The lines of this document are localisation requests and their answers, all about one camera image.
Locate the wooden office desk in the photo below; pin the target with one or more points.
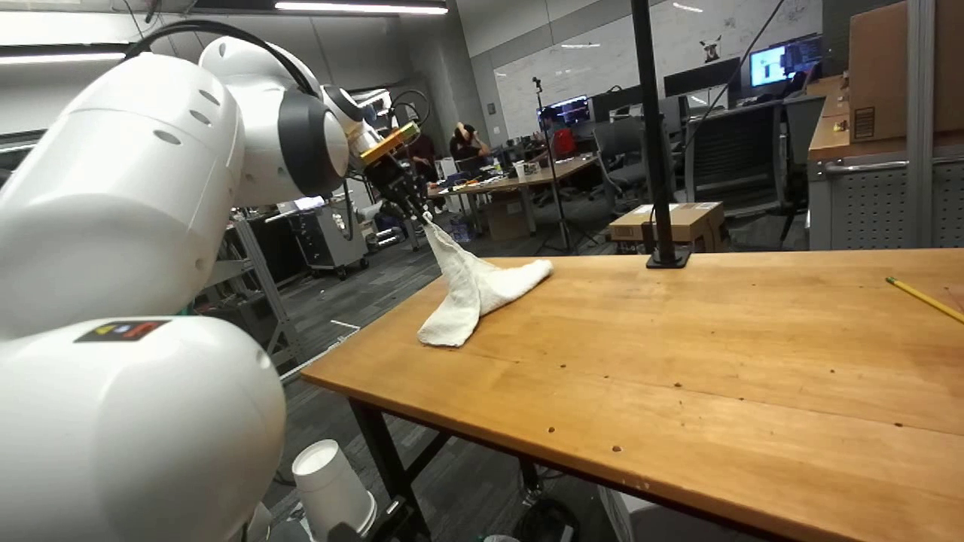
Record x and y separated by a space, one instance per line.
526 206

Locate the large cardboard box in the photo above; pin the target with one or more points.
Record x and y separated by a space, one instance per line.
879 69

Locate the black vertical pole stand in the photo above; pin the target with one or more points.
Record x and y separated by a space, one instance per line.
663 245

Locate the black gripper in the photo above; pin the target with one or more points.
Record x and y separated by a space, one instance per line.
389 175

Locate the white paper cup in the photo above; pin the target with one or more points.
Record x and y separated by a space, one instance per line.
331 492

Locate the grey drawer cabinet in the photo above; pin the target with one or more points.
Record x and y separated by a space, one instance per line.
859 194

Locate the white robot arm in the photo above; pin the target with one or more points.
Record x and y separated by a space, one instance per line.
123 412

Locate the white towel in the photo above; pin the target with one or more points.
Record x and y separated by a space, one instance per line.
474 291

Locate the black table leg frame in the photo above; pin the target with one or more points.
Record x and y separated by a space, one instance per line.
543 515

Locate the yellow pencil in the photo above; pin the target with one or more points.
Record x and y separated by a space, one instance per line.
926 300

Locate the computer monitor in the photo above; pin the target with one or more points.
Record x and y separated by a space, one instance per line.
781 65

